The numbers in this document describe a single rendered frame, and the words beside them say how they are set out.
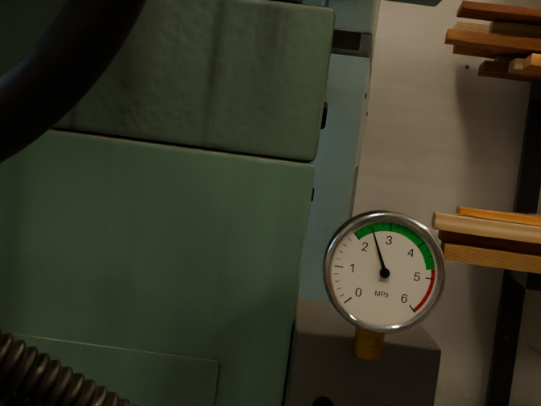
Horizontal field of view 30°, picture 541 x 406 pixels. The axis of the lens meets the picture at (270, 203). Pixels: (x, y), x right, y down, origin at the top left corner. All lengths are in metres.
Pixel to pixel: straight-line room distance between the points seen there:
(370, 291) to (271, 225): 0.09
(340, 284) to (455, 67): 2.53
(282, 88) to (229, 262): 0.10
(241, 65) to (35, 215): 0.15
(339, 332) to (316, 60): 0.15
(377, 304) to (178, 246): 0.13
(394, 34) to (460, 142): 0.37
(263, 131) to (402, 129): 2.45
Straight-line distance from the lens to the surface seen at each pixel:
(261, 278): 0.58
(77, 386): 0.49
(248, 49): 0.58
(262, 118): 0.58
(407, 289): 0.53
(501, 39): 2.67
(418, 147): 3.02
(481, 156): 3.03
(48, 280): 0.60
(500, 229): 2.55
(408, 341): 0.57
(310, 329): 0.56
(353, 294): 0.52
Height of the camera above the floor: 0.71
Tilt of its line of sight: 3 degrees down
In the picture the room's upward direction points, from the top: 8 degrees clockwise
